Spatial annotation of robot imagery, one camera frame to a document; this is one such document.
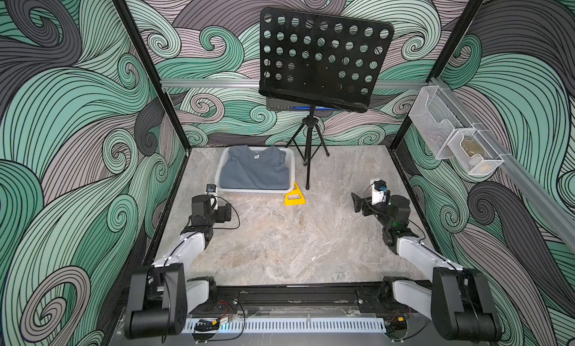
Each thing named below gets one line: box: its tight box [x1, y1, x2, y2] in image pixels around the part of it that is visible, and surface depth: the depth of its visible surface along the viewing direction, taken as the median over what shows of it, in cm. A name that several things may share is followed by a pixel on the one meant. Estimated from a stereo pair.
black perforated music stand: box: [258, 7, 395, 189], surface depth 68 cm
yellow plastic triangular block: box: [284, 181, 307, 206], surface depth 100 cm
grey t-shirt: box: [219, 144, 291, 191], surface depth 102 cm
